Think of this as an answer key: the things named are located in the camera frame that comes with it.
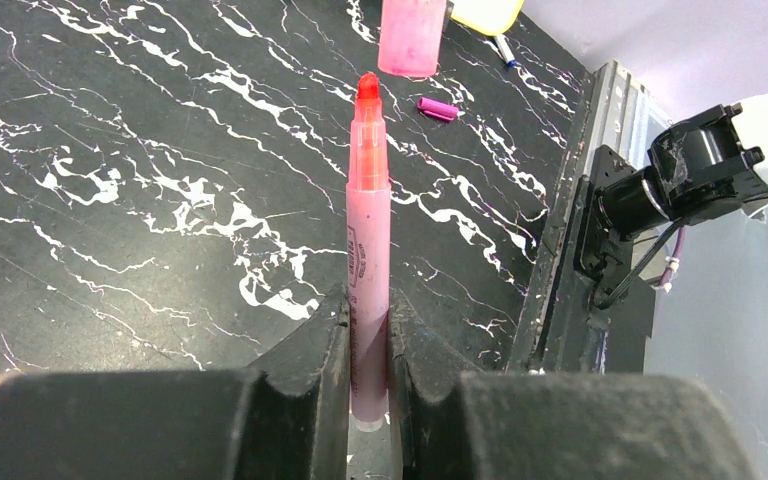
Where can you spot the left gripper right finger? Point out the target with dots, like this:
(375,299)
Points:
(452,420)

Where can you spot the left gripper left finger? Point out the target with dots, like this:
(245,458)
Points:
(282,416)

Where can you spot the light pink pen cap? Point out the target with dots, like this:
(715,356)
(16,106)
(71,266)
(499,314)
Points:
(410,37)

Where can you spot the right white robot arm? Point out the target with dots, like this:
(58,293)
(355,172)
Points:
(700,169)

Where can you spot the blue-tipped white marker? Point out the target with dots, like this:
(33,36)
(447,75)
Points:
(505,51)

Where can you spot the yellow-framed whiteboard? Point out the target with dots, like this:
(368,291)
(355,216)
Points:
(488,17)

